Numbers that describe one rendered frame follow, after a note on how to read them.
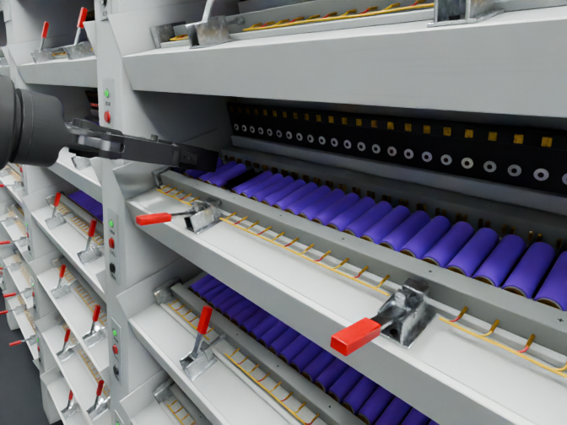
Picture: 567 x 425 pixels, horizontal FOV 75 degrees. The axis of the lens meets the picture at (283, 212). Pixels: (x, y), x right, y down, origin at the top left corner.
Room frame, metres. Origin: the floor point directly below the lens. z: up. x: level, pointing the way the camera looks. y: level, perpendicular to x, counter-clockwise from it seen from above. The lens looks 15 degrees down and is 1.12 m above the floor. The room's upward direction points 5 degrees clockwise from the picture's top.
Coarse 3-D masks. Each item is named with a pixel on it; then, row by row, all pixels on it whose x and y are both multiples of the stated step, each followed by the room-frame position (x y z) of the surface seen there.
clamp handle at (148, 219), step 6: (192, 204) 0.42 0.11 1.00; (198, 210) 0.42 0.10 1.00; (138, 216) 0.38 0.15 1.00; (144, 216) 0.38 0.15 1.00; (150, 216) 0.38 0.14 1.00; (156, 216) 0.38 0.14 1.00; (162, 216) 0.38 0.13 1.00; (168, 216) 0.39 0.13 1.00; (174, 216) 0.40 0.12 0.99; (180, 216) 0.40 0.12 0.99; (186, 216) 0.41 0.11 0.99; (138, 222) 0.37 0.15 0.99; (144, 222) 0.37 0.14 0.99; (150, 222) 0.37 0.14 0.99; (156, 222) 0.38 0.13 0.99; (162, 222) 0.38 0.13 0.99
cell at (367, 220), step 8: (376, 208) 0.37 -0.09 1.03; (384, 208) 0.37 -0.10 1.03; (360, 216) 0.36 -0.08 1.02; (368, 216) 0.36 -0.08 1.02; (376, 216) 0.36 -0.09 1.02; (384, 216) 0.37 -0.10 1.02; (352, 224) 0.35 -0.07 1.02; (360, 224) 0.35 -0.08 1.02; (368, 224) 0.35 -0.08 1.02; (352, 232) 0.34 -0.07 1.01; (360, 232) 0.34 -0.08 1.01
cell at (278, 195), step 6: (300, 180) 0.46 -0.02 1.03; (288, 186) 0.45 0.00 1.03; (294, 186) 0.45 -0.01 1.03; (300, 186) 0.46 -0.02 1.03; (276, 192) 0.44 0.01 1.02; (282, 192) 0.44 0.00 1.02; (288, 192) 0.44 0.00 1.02; (264, 198) 0.43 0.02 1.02; (270, 198) 0.43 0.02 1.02; (276, 198) 0.43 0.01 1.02; (270, 204) 0.42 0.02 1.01
